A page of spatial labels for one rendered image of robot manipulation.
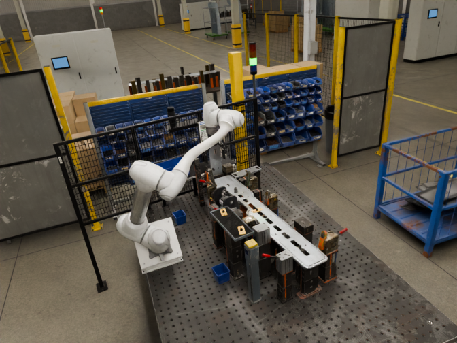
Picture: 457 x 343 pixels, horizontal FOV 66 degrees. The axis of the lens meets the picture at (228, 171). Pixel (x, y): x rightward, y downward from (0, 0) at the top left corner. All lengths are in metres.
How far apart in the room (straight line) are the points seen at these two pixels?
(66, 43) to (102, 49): 0.73
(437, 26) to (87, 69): 10.35
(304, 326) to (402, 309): 0.61
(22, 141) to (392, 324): 3.78
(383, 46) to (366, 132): 1.24
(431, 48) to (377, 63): 8.01
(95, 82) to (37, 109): 4.89
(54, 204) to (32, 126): 0.97
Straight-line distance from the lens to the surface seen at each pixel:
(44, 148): 4.37
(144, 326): 3.42
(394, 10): 9.76
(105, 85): 9.06
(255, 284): 2.36
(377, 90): 5.71
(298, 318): 2.38
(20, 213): 4.74
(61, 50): 8.96
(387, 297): 2.60
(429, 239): 4.00
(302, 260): 2.30
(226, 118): 2.25
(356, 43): 5.27
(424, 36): 13.18
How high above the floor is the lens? 2.51
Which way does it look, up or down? 27 degrees down
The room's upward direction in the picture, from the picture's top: 5 degrees counter-clockwise
